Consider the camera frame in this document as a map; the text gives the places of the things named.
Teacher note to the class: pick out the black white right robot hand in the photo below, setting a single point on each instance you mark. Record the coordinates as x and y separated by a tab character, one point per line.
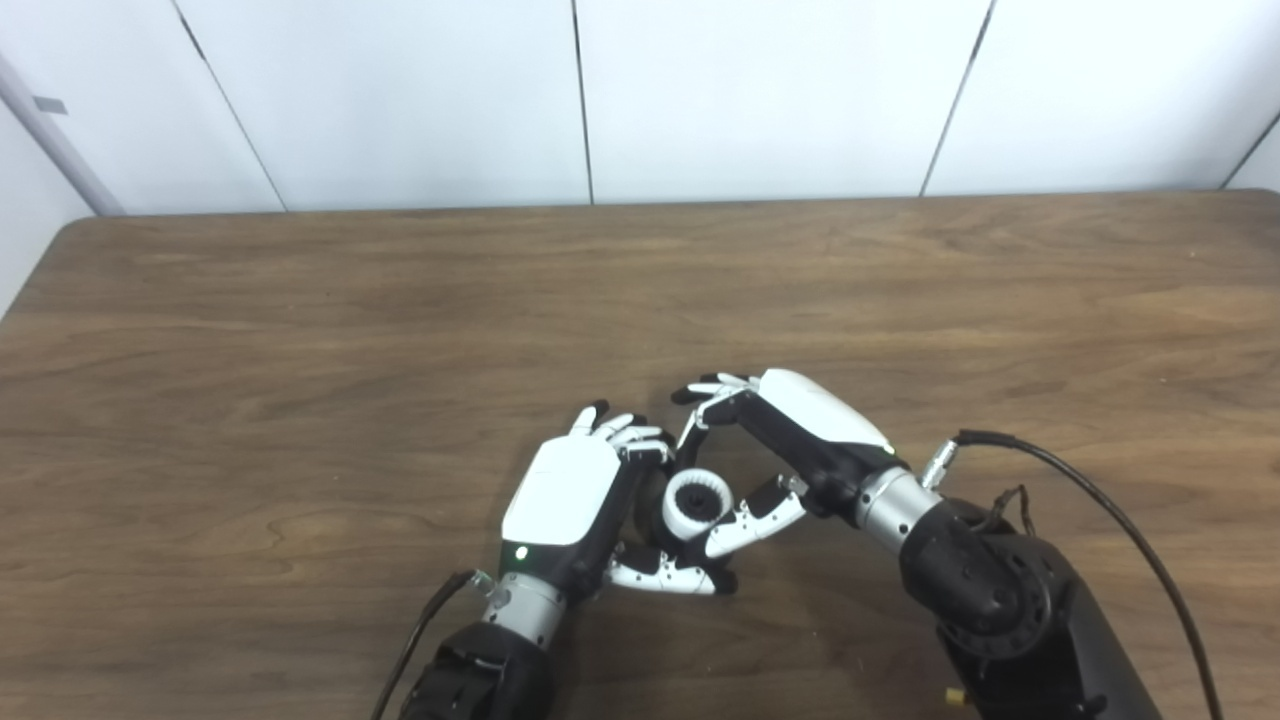
820	430

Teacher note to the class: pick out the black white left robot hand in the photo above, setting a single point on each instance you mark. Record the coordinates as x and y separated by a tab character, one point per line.
560	500

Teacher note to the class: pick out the round black plastic part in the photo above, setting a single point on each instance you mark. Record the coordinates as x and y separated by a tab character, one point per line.
651	502

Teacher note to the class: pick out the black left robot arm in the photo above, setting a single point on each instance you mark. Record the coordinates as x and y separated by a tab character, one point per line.
480	680

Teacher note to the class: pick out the grey wall corner post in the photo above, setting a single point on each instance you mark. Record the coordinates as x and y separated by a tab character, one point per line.
60	145

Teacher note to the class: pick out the small grey wall tag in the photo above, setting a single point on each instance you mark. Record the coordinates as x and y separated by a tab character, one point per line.
50	104

